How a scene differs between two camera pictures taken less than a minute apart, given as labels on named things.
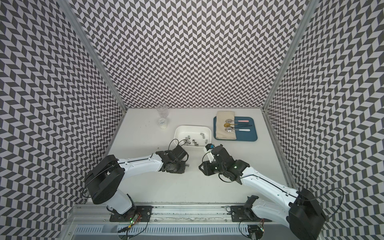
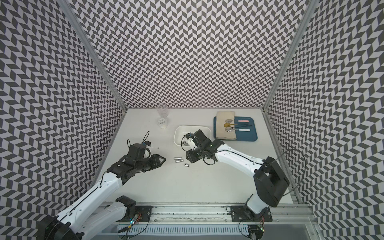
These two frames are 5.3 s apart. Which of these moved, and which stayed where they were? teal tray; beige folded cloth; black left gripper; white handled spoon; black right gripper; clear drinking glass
Moved: black left gripper; black right gripper
Stayed: teal tray; beige folded cloth; white handled spoon; clear drinking glass
